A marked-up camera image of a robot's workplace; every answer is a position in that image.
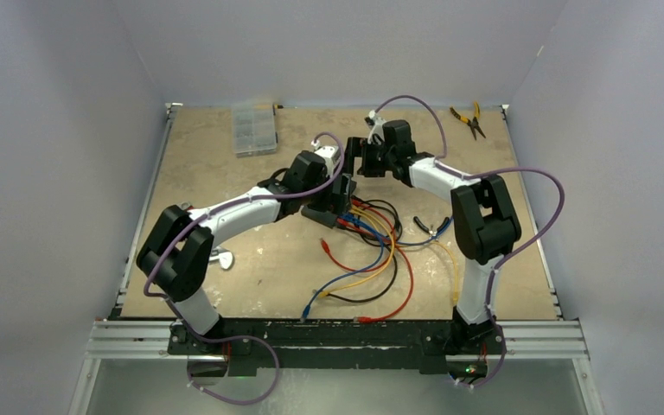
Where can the yellow handled pliers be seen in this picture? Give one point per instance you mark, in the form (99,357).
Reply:
(472,122)

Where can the silver round metal piece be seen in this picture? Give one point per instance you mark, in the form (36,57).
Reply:
(221,257)

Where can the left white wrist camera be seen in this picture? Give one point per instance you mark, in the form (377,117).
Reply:
(329,153)

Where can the clear plastic organizer box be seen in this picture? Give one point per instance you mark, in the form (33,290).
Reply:
(253,128)

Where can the small black cutters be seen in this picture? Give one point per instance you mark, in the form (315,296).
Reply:
(432,231)

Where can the black network switch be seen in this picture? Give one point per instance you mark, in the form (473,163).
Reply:
(325,215)

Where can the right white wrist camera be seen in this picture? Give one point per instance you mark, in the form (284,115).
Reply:
(375,123)

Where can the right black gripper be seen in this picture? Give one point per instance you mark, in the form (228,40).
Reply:
(358,147)

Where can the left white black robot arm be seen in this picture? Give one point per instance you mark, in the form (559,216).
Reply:
(175,255)

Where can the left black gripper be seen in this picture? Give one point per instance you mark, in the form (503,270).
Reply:
(339,201)

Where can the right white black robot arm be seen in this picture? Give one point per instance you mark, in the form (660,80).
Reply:
(485,223)

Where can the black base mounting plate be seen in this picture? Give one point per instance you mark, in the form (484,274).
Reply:
(421,345)

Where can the aluminium frame rail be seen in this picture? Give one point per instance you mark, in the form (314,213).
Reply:
(524,340)

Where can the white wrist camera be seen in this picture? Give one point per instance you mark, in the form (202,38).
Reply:
(375,123)
(329,153)

